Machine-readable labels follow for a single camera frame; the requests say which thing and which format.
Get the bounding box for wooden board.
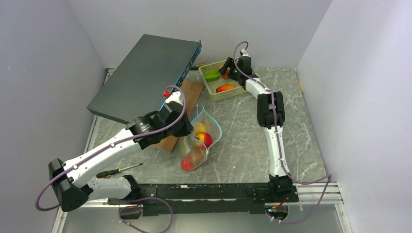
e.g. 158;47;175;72
152;79;205;154

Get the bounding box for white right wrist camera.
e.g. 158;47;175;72
239;49;251;59

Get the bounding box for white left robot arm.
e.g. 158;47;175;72
49;98;193;212

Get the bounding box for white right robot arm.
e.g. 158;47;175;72
219;55;294;201

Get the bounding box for black yellow screwdriver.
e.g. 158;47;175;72
96;163;143;179

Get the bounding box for pink toy peach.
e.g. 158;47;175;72
223;67;231;79

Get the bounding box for red toy strawberry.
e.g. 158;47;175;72
180;157;195;171

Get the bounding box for green toy lime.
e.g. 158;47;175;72
204;70;220;82

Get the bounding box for dark grey network switch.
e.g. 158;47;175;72
87;34;202;124

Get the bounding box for red yellow toy apple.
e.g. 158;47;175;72
195;133;213;150

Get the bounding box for pale green plastic basket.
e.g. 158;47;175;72
199;56;265;101

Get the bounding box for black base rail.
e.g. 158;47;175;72
107;183;299;216

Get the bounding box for orange toy carrot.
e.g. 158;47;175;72
215;84;236;93

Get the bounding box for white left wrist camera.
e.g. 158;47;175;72
164;91;184;107

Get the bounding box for aluminium frame rail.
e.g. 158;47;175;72
51;183;353;233

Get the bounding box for green toy cabbage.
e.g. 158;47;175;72
178;137;190;156

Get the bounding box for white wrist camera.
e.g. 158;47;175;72
239;49;251;59
164;91;184;107

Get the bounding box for brown toy potato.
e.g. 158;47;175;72
189;148;205;166

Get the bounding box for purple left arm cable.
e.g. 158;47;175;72
34;85;188;233

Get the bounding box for clear zip top bag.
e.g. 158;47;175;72
178;108;222;172

